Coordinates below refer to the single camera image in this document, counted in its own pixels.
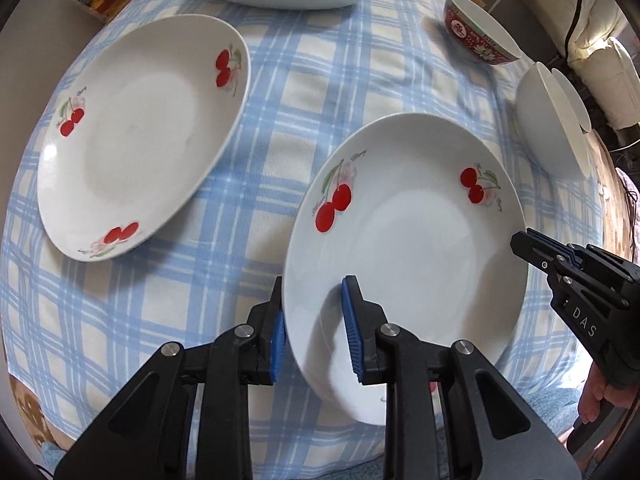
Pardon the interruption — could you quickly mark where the light blue cloth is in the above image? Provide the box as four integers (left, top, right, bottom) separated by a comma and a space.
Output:
435, 385, 585, 442

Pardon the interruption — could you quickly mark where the plain white bowl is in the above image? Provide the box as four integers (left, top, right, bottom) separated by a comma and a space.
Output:
550, 67, 592, 133
515, 61, 593, 181

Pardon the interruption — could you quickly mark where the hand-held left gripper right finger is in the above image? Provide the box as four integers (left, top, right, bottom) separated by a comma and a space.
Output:
341, 275, 583, 480

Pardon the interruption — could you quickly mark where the person's right hand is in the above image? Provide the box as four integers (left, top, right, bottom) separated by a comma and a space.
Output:
577, 365, 607, 424

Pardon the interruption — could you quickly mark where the brown printed blanket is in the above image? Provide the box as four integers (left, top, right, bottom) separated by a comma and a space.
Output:
585, 130, 640, 261

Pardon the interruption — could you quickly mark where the blue plaid blanket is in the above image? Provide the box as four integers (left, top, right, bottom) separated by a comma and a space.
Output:
1, 0, 608, 461

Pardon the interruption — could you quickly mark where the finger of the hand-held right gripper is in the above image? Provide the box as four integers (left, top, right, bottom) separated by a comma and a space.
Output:
510, 232, 568, 273
525, 228, 584, 268

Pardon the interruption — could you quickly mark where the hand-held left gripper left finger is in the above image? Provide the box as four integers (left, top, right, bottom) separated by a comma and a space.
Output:
52, 276, 288, 480

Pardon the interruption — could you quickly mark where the red patterned bowl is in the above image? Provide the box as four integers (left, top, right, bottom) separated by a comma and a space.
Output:
443, 0, 522, 66

